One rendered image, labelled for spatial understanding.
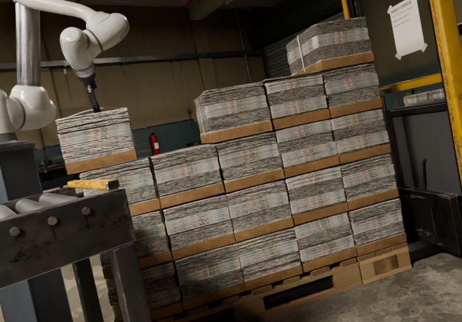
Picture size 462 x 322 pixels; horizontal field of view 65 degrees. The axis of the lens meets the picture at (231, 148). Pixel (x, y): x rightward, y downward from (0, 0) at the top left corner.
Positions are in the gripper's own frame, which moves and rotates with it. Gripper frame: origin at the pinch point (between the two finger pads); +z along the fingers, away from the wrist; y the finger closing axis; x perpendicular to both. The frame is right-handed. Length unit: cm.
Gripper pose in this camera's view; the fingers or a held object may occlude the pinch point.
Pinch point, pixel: (95, 98)
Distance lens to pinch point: 184.7
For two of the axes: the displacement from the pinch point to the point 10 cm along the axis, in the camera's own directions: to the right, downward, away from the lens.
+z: -1.1, 4.6, 8.8
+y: 2.8, 8.7, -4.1
